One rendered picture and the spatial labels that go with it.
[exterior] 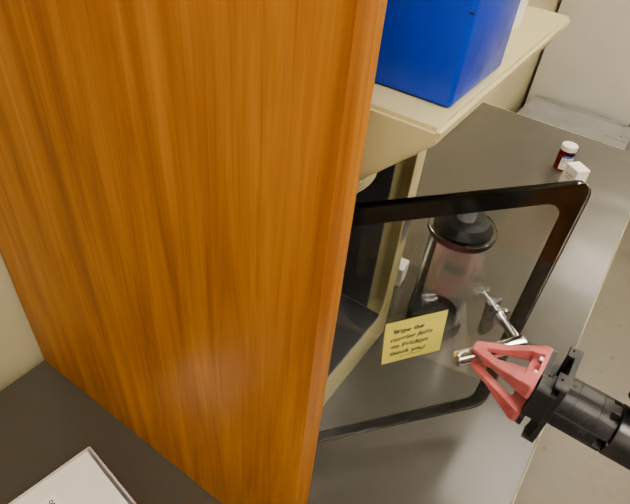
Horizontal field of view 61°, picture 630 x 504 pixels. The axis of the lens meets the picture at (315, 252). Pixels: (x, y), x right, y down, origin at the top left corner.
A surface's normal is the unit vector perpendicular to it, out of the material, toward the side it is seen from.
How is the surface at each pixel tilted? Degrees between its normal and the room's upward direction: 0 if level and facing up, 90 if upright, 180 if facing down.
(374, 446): 0
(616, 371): 0
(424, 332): 90
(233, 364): 90
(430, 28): 90
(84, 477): 0
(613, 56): 90
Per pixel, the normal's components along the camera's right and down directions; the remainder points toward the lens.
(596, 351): 0.08, -0.75
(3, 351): 0.82, 0.43
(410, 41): -0.57, 0.51
